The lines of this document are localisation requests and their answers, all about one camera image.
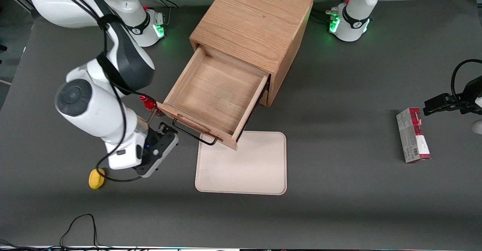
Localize beige plastic tray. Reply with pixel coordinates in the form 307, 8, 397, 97
195, 131, 287, 196

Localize black base cables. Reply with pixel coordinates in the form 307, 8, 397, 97
143, 0, 180, 27
312, 0, 351, 23

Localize black cable on table edge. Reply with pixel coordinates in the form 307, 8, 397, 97
0, 213, 138, 251

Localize wooden drawer cabinet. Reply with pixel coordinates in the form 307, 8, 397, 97
189, 0, 314, 108

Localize yellow lemon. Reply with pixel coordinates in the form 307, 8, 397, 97
88, 168, 107, 190

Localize red soda bottle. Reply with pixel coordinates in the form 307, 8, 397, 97
139, 94, 163, 117

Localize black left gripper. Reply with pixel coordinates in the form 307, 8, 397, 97
424, 76, 482, 116

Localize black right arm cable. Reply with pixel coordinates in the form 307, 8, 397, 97
41, 0, 159, 183

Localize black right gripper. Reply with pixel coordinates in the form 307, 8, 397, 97
145, 122, 178, 150

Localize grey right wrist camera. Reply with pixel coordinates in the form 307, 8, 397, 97
134, 131, 180, 178

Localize black left base cables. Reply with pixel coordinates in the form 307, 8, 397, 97
312, 0, 351, 23

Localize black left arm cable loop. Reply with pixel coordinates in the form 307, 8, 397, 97
451, 59, 482, 102

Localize white and red carton box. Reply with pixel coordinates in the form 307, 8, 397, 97
396, 107, 432, 164

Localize black right base cables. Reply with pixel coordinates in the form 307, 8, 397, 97
143, 0, 180, 27

